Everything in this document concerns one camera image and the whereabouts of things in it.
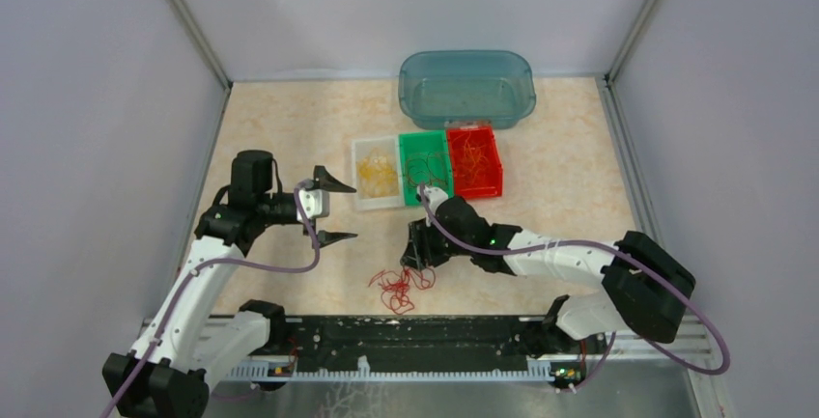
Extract yellow cable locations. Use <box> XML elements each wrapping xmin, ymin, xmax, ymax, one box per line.
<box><xmin>356</xmin><ymin>155</ymin><xmax>399</xmax><ymax>198</ymax></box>
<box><xmin>356</xmin><ymin>153</ymin><xmax>399</xmax><ymax>192</ymax></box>

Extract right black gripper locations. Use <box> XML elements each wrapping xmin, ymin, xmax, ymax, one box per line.
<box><xmin>401</xmin><ymin>214</ymin><xmax>474</xmax><ymax>270</ymax></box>

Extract purple cable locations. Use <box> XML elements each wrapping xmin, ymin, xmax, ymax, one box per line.
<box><xmin>418</xmin><ymin>191</ymin><xmax>732</xmax><ymax>393</ymax></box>
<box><xmin>98</xmin><ymin>180</ymin><xmax>323</xmax><ymax>418</ymax></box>

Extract white plastic bin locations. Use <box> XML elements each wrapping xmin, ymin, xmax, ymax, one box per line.
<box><xmin>351</xmin><ymin>135</ymin><xmax>404</xmax><ymax>211</ymax></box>

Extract green plastic bin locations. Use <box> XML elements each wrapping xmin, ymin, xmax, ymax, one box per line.
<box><xmin>398</xmin><ymin>130</ymin><xmax>454</xmax><ymax>207</ymax></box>

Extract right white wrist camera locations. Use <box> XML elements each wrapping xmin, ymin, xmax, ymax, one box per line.
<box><xmin>416</xmin><ymin>183</ymin><xmax>450</xmax><ymax>213</ymax></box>

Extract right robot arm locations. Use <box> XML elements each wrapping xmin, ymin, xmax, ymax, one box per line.
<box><xmin>400</xmin><ymin>196</ymin><xmax>696</xmax><ymax>352</ymax></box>

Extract orange yellow cables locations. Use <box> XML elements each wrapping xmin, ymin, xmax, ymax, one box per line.
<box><xmin>368</xmin><ymin>265</ymin><xmax>438</xmax><ymax>317</ymax></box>

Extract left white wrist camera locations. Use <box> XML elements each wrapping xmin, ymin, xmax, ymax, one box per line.
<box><xmin>294</xmin><ymin>180</ymin><xmax>330</xmax><ymax>223</ymax></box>

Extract blue transparent plastic tub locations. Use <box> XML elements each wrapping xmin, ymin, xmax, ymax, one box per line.
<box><xmin>397</xmin><ymin>50</ymin><xmax>537</xmax><ymax>130</ymax></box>

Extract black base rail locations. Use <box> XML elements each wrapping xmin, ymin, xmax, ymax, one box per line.
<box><xmin>132</xmin><ymin>314</ymin><xmax>713</xmax><ymax>383</ymax></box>

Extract red plastic bin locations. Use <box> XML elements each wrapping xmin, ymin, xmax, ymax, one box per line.
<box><xmin>445</xmin><ymin>125</ymin><xmax>504</xmax><ymax>200</ymax></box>

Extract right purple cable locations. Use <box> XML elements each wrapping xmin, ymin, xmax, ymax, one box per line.
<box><xmin>418</xmin><ymin>191</ymin><xmax>732</xmax><ymax>393</ymax></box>

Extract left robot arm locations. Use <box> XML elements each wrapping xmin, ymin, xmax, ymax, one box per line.
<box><xmin>102</xmin><ymin>150</ymin><xmax>354</xmax><ymax>417</ymax></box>

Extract orange cable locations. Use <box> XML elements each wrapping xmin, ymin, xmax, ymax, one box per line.
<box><xmin>451</xmin><ymin>130</ymin><xmax>500</xmax><ymax>189</ymax></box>

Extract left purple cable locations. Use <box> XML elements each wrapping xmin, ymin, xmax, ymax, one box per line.
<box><xmin>98</xmin><ymin>180</ymin><xmax>323</xmax><ymax>418</ymax></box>

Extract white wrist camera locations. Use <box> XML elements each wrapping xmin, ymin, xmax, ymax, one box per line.
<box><xmin>416</xmin><ymin>183</ymin><xmax>450</xmax><ymax>213</ymax></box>
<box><xmin>294</xmin><ymin>180</ymin><xmax>330</xmax><ymax>223</ymax></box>

